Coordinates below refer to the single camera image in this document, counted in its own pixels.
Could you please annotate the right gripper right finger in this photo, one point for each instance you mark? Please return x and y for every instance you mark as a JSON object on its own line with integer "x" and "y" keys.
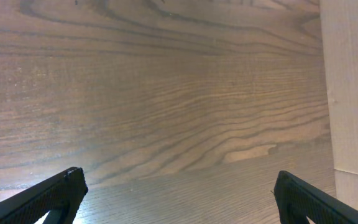
{"x": 299, "y": 202}

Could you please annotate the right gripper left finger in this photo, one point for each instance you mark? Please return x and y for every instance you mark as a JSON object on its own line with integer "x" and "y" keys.
{"x": 57, "y": 198}

